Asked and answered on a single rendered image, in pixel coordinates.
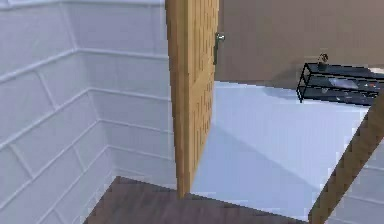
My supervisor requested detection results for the light wooden room door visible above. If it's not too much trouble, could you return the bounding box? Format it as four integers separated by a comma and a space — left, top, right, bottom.
164, 0, 221, 200

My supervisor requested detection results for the light wooden door frame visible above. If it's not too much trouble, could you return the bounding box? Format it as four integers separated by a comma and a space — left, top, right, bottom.
307, 87, 384, 224

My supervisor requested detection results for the grey metal door handle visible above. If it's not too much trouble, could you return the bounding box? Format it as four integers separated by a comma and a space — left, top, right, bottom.
213, 31, 226, 66

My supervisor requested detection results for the small dark vase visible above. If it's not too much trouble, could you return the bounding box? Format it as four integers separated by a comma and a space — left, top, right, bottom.
317, 53, 329, 72

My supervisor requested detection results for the black glass low table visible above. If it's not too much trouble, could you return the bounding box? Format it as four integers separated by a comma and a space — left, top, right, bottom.
296, 62, 384, 107

